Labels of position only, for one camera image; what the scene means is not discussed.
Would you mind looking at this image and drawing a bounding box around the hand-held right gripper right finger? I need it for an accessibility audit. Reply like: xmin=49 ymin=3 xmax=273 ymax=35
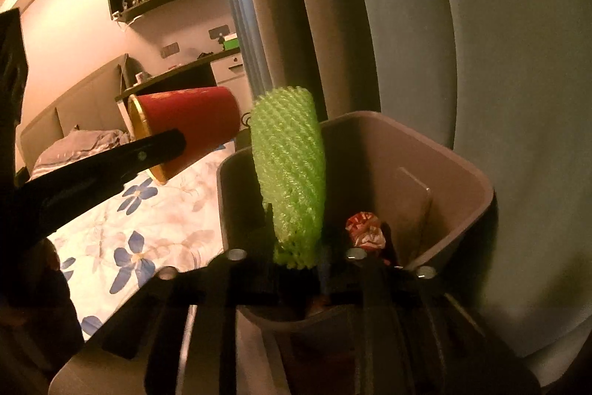
xmin=300 ymin=251 xmax=539 ymax=395

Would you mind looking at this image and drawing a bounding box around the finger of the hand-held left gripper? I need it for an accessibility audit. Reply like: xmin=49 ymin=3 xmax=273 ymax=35
xmin=14 ymin=129 xmax=187 ymax=250

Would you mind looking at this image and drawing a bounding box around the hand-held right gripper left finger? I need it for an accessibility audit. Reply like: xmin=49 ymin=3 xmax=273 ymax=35
xmin=48 ymin=203 xmax=297 ymax=395

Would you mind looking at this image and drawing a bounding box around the red paper cup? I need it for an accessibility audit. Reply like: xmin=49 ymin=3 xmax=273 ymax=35
xmin=127 ymin=86 xmax=241 ymax=186

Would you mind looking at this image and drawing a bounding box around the green foam net sleeve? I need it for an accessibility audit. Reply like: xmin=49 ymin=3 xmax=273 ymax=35
xmin=250 ymin=86 xmax=327 ymax=270

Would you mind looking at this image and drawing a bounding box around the brown plastic trash bin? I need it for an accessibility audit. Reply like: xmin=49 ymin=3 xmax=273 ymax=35
xmin=216 ymin=110 xmax=495 ymax=377

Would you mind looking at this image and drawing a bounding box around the grey striped duvet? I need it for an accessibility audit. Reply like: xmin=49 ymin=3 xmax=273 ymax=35
xmin=30 ymin=127 xmax=135 ymax=183

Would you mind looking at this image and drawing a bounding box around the crumpled red white wrapper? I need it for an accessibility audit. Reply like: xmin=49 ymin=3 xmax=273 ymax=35
xmin=344 ymin=212 xmax=387 ymax=252

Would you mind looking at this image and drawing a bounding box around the dark wooden desk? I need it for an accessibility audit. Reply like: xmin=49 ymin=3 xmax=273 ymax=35
xmin=115 ymin=48 xmax=243 ymax=118

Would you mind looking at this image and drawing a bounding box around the white drawer cabinet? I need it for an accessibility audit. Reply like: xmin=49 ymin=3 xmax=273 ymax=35
xmin=210 ymin=50 xmax=253 ymax=118

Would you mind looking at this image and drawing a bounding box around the grey curtain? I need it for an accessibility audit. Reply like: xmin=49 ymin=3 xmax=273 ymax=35
xmin=236 ymin=0 xmax=384 ymax=123

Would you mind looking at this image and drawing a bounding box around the blue curtain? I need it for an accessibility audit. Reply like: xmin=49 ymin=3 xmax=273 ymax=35
xmin=210 ymin=0 xmax=592 ymax=359

